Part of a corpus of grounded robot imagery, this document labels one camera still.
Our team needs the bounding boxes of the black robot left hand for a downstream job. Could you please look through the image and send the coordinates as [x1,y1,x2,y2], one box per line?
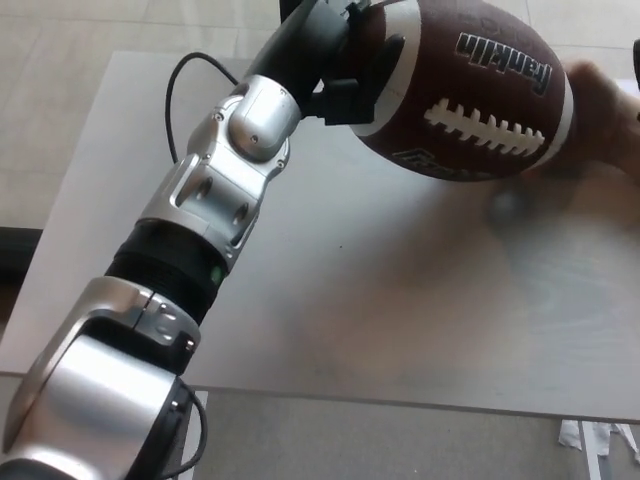
[248,0,406,127]

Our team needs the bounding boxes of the person's bare hand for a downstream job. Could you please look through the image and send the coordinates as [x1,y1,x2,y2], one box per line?
[519,58,640,201]

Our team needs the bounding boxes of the brown Franklin football white stripes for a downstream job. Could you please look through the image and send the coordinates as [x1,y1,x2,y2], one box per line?
[349,0,581,182]

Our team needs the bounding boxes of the white crumpled paper scrap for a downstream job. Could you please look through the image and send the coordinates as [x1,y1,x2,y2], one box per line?
[557,419,636,451]

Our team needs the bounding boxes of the white metal table leg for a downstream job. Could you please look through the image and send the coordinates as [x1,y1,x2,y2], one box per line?
[579,422,609,480]
[182,392,209,480]

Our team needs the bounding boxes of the black window frame post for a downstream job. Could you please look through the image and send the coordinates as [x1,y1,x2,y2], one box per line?
[278,0,314,24]

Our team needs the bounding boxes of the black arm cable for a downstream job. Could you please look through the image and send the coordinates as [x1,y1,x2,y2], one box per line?
[167,52,241,474]

